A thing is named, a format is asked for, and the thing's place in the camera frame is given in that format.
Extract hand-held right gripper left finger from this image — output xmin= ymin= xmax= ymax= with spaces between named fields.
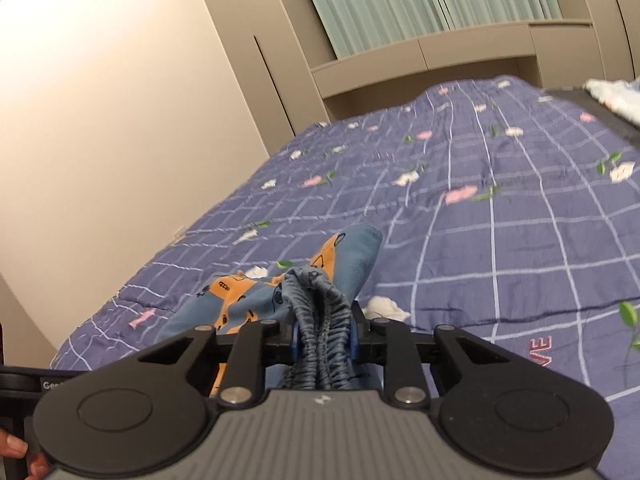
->
xmin=137 ymin=319 xmax=303 ymax=405

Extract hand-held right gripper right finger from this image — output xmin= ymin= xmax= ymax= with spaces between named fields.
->
xmin=349 ymin=304 xmax=507 ymax=407

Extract blue pants with orange print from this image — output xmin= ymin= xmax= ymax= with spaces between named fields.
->
xmin=160 ymin=224 xmax=386 ymax=401

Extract person's left hand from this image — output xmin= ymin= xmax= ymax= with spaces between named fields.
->
xmin=0 ymin=432 xmax=51 ymax=480

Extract purple checked floral blanket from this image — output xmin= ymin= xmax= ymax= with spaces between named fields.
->
xmin=50 ymin=74 xmax=640 ymax=480

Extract beige wooden window cabinet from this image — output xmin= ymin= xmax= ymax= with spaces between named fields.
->
xmin=187 ymin=0 xmax=640 ymax=156

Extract dark grey mattress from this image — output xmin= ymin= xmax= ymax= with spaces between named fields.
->
xmin=542 ymin=87 xmax=640 ymax=143

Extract pale green curtain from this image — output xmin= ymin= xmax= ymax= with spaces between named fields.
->
xmin=292 ymin=0 xmax=561 ymax=58

